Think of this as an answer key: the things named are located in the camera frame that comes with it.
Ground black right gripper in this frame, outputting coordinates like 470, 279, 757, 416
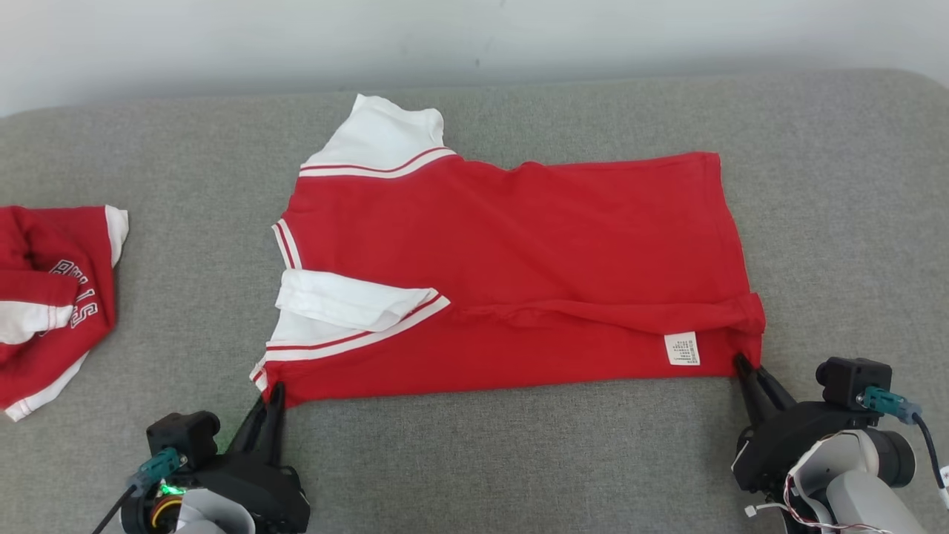
730, 353, 883, 494

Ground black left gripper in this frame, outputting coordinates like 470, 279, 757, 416
189, 381, 312, 534

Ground red Bulls shorts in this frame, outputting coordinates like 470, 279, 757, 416
0, 205, 130, 422

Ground red white-sleeved T-shirt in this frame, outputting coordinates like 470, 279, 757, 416
249, 93, 767, 409

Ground grey fabric sofa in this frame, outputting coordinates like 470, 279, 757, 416
0, 69, 949, 534

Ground teal cable connector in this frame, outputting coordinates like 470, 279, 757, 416
126, 447, 188, 496
856, 386, 922, 425

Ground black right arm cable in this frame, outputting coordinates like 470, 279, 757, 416
910, 412, 949, 494

